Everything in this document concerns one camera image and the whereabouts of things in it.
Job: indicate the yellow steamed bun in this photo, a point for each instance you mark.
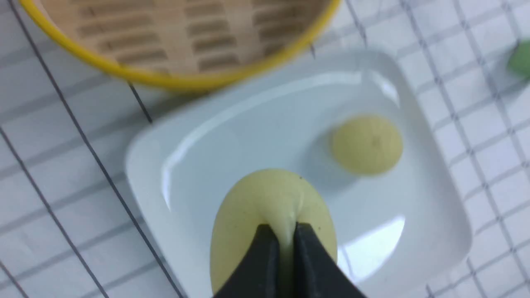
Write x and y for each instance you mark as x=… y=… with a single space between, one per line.
x=275 y=197
x=367 y=145

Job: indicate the green foam cube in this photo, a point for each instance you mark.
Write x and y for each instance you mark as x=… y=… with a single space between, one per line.
x=519 y=61

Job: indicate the white checkered tablecloth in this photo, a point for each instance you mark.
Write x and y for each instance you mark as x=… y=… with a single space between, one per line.
x=70 y=227

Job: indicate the yellow-rimmed bamboo steamer basket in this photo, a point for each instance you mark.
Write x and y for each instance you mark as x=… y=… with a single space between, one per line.
x=185 y=45

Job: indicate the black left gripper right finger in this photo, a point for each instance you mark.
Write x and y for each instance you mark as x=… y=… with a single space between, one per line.
x=316 y=275

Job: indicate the white square plate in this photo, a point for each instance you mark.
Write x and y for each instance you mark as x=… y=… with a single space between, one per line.
x=395 y=231

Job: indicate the yellow steamed bun front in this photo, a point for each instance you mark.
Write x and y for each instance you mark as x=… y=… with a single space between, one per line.
x=275 y=197

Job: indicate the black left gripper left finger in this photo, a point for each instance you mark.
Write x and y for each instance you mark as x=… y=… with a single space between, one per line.
x=257 y=275

